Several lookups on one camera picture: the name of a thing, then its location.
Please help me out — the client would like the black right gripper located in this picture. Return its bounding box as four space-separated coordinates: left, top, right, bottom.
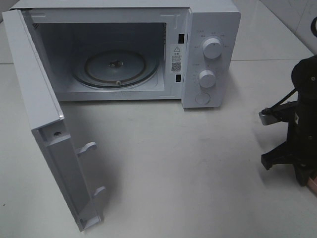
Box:
261 99 317 186

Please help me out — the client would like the pink round plate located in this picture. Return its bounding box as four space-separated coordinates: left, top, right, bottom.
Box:
307 171 317 194

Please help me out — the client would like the white round door button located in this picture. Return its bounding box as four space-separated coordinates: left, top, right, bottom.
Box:
195 93 211 105

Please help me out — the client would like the white microwave door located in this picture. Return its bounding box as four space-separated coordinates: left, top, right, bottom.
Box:
2 9 104 231

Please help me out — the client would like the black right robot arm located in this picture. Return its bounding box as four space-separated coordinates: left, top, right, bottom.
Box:
259 56 317 186

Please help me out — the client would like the lower white round knob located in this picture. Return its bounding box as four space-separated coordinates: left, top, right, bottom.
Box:
198 70 216 88

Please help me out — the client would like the white round knob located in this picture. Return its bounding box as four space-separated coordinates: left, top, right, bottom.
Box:
202 37 223 59
198 70 216 88

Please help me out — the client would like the upper white round knob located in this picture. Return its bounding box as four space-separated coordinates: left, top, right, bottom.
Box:
202 37 223 59

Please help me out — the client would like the white microwave oven body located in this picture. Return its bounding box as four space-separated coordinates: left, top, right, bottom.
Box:
10 0 241 108

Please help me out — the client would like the white warning sticker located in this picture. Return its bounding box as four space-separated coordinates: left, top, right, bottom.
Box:
169 44 185 73

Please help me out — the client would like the glass microwave turntable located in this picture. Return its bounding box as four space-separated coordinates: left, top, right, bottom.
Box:
71 49 159 89

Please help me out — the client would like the black right camera cable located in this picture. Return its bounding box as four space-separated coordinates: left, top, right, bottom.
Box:
264 88 298 114

